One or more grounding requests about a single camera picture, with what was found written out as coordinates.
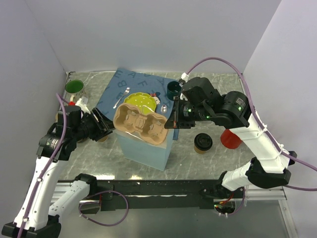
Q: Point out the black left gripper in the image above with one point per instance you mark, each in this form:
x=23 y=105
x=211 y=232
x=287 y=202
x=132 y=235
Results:
x=95 y=136

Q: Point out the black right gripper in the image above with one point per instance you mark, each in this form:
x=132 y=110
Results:
x=175 y=120

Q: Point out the stack of brown paper cups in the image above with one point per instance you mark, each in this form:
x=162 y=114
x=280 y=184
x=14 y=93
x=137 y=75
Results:
x=103 y=139

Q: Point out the brown cardboard cup carrier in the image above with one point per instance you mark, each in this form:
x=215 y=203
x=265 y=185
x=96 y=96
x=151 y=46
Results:
x=150 y=127

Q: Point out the black plastic cup lid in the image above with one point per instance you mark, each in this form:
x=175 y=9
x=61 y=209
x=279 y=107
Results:
x=203 y=140

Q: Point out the light blue paper bag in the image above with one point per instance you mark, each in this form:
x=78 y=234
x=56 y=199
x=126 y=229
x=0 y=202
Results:
x=137 y=150

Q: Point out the brown paper coffee cup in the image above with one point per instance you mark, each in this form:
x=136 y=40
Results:
x=201 y=150

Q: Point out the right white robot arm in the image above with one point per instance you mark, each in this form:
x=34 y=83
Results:
x=269 y=167

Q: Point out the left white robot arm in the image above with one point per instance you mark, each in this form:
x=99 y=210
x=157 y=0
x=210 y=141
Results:
x=38 y=217

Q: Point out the silver spoon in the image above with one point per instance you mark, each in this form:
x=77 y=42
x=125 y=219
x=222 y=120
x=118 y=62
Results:
x=163 y=109

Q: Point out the small cartoon figure toy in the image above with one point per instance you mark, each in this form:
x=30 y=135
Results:
x=156 y=97

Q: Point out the dark teal mug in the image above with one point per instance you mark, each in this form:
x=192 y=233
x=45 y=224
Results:
x=173 y=89

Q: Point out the green polka dot plate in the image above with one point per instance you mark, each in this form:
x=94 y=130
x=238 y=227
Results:
x=145 y=102

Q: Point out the silver fork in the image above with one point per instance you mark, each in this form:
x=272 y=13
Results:
x=126 y=92

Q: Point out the blue letter placemat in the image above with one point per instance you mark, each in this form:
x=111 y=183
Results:
x=138 y=82

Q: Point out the green interior floral mug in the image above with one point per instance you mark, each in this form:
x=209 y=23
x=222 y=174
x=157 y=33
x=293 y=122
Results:
x=75 y=88

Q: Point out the red cup with stirrers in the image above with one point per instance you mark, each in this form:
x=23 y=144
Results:
x=230 y=140

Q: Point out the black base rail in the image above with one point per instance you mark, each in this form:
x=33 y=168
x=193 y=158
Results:
x=148 y=194

